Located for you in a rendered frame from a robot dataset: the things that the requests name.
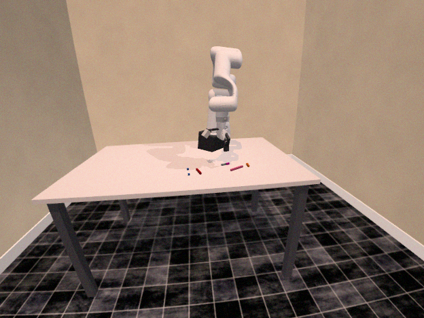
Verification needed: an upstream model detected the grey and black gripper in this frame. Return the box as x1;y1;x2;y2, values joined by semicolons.
216;122;230;152

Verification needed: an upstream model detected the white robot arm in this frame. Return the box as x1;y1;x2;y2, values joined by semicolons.
201;46;243;138

